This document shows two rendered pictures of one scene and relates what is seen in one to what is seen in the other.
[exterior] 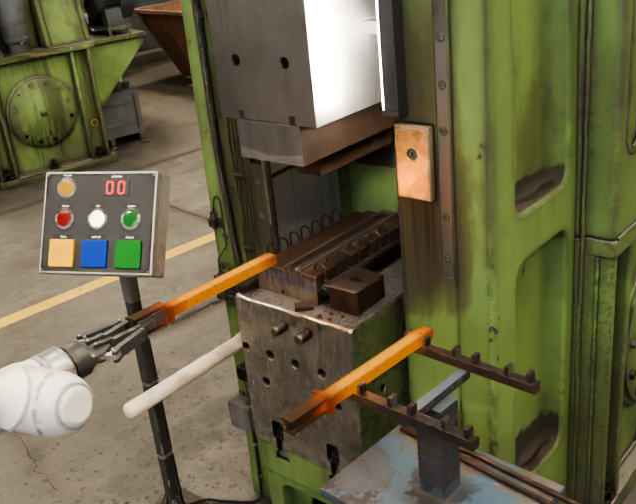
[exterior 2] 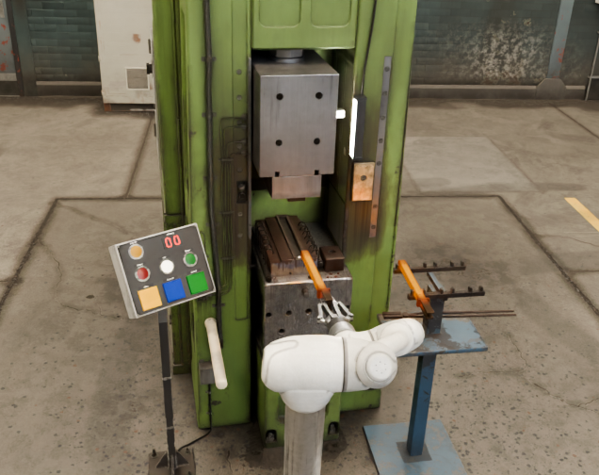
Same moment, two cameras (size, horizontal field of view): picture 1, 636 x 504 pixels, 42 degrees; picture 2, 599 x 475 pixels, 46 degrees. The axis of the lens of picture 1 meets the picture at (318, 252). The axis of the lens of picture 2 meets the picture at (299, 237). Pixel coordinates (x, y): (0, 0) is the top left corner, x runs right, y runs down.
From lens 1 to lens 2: 2.29 m
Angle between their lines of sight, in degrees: 49
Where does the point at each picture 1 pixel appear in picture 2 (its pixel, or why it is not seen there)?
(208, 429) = (115, 416)
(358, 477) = not seen: hidden behind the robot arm
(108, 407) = (11, 445)
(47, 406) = (420, 333)
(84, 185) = (149, 246)
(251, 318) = (277, 295)
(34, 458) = not seen: outside the picture
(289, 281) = (297, 265)
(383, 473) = not seen: hidden behind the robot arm
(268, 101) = (300, 163)
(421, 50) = (371, 124)
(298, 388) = (307, 325)
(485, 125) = (400, 156)
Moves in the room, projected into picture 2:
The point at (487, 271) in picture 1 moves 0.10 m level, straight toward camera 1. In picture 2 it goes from (393, 227) to (411, 236)
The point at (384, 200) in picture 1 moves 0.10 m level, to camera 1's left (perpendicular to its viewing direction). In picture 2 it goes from (267, 209) to (252, 216)
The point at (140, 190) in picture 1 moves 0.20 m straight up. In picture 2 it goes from (189, 238) to (187, 190)
